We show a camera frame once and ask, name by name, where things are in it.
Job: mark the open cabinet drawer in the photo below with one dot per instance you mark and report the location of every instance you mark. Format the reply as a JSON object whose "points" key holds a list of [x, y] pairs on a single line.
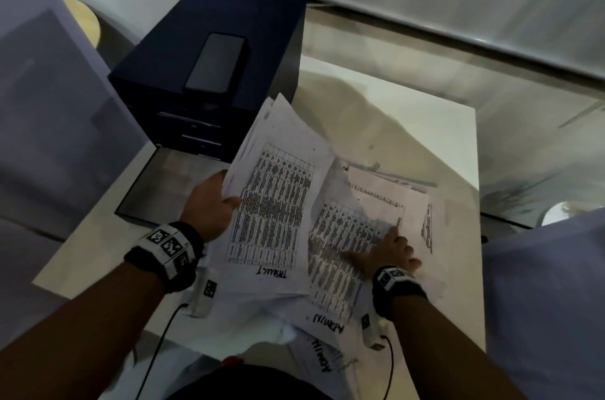
{"points": [[165, 187]]}

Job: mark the person's right forearm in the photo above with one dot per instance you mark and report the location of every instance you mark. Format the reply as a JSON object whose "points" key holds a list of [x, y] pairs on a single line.
{"points": [[444, 352]]}

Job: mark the person's left forearm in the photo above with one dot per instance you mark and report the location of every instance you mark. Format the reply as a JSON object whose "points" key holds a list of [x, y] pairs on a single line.
{"points": [[80, 333]]}

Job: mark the round wooden stool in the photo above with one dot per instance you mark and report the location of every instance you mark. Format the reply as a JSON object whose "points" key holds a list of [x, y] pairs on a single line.
{"points": [[85, 19]]}

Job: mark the person's right thumb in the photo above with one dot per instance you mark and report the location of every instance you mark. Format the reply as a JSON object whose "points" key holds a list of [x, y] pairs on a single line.
{"points": [[357, 258]]}

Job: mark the person's right hand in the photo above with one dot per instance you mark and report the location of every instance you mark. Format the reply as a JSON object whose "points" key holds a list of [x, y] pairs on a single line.
{"points": [[390, 255]]}

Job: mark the black smartphone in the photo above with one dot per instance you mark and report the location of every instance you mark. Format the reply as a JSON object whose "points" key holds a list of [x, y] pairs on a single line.
{"points": [[216, 63]]}

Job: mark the person's left hand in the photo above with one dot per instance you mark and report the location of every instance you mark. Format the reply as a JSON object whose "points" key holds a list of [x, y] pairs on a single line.
{"points": [[205, 210]]}

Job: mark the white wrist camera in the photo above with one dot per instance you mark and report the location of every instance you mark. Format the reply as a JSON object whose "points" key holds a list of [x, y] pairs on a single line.
{"points": [[374, 331], [205, 291]]}

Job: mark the person's dark clothing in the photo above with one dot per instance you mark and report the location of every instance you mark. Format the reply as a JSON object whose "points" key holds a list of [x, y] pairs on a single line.
{"points": [[246, 383]]}

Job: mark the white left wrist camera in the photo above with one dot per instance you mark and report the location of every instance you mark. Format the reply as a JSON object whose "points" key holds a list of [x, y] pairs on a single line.
{"points": [[205, 291]]}

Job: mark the lifted sheaf of printed papers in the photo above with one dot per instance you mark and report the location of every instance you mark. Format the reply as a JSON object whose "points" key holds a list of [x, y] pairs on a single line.
{"points": [[279, 206]]}

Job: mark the pile of printed papers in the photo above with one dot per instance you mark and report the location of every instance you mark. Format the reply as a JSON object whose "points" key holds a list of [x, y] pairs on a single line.
{"points": [[345, 281]]}

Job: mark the dark blue drawer cabinet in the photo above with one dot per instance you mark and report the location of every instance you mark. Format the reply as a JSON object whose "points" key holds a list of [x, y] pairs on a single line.
{"points": [[198, 35]]}

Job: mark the grey partition panel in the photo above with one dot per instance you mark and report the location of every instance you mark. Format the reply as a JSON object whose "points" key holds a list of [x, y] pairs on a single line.
{"points": [[52, 97]]}

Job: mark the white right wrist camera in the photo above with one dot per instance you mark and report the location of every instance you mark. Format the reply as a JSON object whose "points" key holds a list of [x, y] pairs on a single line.
{"points": [[374, 331]]}

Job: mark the person's left thumb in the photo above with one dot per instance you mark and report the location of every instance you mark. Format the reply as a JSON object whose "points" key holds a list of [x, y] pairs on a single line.
{"points": [[231, 203]]}

